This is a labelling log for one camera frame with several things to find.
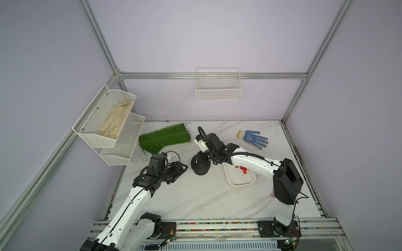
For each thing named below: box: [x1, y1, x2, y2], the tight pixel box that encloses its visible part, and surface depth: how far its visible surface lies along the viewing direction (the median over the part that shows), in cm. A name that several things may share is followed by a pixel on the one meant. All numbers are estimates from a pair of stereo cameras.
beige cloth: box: [98, 100, 134, 140], surface depth 81 cm
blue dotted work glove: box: [237, 129, 269, 151], surface depth 113 cm
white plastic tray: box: [222, 162, 256, 187], surface depth 92 cm
